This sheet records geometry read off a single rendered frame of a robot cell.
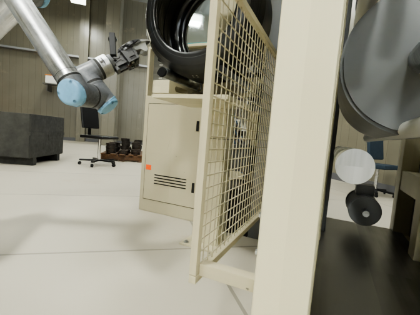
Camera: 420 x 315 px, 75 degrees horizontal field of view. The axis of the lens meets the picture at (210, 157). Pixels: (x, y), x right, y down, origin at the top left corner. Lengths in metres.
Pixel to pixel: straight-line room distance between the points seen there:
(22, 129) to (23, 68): 7.72
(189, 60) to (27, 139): 3.55
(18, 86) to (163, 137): 10.27
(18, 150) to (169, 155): 2.88
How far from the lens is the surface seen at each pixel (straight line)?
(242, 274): 0.65
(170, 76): 1.31
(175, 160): 2.03
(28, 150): 4.51
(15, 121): 4.58
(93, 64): 1.25
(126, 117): 11.35
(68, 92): 1.08
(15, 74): 12.18
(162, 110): 2.10
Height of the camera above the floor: 0.64
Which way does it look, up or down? 5 degrees down
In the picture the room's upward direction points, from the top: 5 degrees clockwise
